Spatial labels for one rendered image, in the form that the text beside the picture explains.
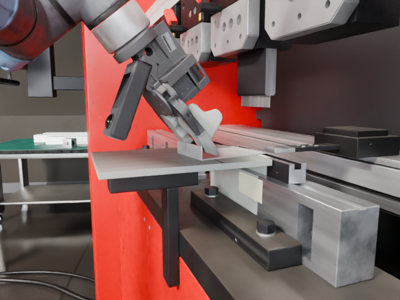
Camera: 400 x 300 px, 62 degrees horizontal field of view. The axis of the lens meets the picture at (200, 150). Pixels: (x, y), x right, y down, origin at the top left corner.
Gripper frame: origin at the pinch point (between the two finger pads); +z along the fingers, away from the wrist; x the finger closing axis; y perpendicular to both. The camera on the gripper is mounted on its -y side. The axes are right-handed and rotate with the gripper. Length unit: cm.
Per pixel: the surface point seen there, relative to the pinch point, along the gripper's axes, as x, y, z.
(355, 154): -9.5, 20.2, 19.1
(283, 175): -11.8, 4.1, 7.3
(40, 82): 144, 2, -20
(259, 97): -2.1, 13.8, 0.2
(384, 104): 7, 53, 35
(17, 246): 225, -87, 59
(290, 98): 50, 59, 38
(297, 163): -12.6, 6.7, 7.2
